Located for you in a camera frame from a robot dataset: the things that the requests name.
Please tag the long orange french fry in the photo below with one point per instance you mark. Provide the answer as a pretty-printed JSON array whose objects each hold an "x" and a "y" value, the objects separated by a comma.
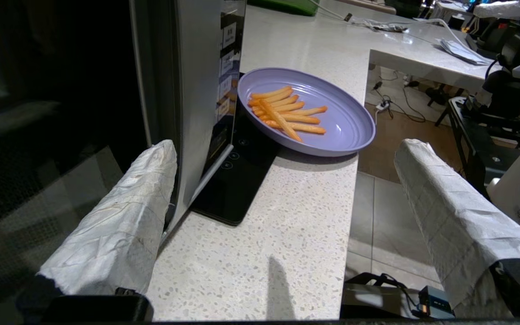
[{"x": 282, "y": 123}]

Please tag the silver metal electronics box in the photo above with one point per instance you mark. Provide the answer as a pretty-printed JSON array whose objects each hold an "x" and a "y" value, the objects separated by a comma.
[{"x": 368, "y": 300}]

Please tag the black induction cooktop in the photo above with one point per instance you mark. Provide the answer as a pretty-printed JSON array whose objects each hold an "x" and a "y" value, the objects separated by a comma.
[{"x": 242, "y": 189}]

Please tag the microwave door with glass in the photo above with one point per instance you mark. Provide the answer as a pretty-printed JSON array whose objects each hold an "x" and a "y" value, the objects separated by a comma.
[{"x": 61, "y": 90}]

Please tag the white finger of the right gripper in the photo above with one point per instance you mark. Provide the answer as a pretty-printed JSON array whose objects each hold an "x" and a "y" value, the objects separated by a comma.
[{"x": 501, "y": 9}]

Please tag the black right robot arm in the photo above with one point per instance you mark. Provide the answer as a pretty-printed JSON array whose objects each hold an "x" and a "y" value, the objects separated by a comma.
[{"x": 503, "y": 95}]

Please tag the black metal frame table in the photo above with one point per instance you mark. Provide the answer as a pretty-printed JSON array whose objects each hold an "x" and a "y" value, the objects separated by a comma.
[{"x": 481, "y": 144}]

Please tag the white power strip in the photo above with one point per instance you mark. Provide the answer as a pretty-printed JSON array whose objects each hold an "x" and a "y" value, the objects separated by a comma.
[{"x": 383, "y": 106}]

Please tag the white paper stack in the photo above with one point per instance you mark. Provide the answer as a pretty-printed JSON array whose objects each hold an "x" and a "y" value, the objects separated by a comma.
[{"x": 463, "y": 52}]

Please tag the blue electronic device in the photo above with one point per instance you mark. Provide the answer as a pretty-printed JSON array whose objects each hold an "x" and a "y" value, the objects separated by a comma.
[{"x": 436, "y": 304}]

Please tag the green plastic tray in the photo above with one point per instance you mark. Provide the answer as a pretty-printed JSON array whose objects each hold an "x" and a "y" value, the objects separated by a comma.
[{"x": 287, "y": 6}]

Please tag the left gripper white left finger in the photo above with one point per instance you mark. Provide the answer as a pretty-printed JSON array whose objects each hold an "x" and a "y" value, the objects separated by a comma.
[{"x": 120, "y": 225}]

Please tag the silver microwave oven body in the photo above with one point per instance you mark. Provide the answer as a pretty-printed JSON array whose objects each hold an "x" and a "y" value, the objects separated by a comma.
[{"x": 229, "y": 54}]

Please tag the lilac round plate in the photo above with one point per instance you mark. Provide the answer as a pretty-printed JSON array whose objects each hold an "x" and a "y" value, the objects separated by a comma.
[{"x": 341, "y": 131}]

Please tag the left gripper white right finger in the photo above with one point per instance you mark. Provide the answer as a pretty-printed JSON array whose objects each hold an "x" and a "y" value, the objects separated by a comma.
[{"x": 458, "y": 225}]

